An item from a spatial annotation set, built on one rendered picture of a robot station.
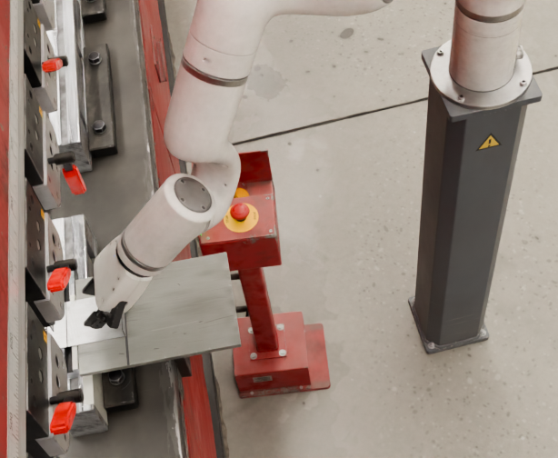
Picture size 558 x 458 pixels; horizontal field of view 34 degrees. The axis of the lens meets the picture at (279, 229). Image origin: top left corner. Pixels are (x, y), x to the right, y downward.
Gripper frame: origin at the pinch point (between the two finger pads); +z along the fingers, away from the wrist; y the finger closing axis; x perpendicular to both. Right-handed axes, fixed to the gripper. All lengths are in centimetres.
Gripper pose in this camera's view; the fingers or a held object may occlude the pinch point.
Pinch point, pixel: (95, 303)
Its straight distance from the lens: 151.9
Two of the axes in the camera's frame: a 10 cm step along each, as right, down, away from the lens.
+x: 8.1, 2.1, 5.4
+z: -5.6, 5.4, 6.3
